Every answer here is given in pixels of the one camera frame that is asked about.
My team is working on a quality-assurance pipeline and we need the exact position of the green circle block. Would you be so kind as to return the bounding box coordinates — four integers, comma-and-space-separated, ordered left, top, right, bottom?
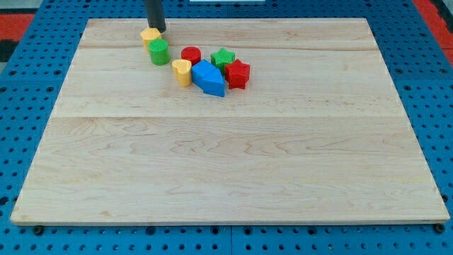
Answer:
148, 38, 171, 66

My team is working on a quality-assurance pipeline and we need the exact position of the yellow hexagon block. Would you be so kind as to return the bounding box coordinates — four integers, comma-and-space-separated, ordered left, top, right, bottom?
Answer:
140, 28, 161, 52

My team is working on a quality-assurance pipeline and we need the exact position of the red circle block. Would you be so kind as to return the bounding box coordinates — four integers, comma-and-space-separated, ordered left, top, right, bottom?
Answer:
180, 46, 202, 66

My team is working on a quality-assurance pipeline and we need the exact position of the blue cube block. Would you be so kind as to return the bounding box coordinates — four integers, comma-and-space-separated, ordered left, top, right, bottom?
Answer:
191, 59, 216, 89

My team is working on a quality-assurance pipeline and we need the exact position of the blue triangle block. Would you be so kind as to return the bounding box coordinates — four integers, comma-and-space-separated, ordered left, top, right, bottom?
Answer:
202, 68, 225, 97

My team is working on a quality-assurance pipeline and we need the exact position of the red star block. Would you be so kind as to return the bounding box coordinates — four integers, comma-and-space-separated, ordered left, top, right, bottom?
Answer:
225, 59, 251, 89

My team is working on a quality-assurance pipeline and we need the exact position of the green star block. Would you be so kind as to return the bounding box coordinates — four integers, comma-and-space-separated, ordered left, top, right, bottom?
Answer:
211, 47, 236, 75

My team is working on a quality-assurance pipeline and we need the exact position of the yellow heart block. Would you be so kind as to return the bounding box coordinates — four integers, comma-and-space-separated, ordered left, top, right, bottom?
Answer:
172, 59, 192, 87

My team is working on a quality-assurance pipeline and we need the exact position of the light wooden board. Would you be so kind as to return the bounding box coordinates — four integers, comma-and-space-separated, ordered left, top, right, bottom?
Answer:
11, 18, 449, 226

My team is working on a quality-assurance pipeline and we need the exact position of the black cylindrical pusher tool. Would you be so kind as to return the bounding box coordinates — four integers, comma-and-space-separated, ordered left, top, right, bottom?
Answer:
144, 0, 166, 33

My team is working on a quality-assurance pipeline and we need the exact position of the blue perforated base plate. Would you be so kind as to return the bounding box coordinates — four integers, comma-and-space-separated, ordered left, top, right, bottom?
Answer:
1, 0, 452, 254

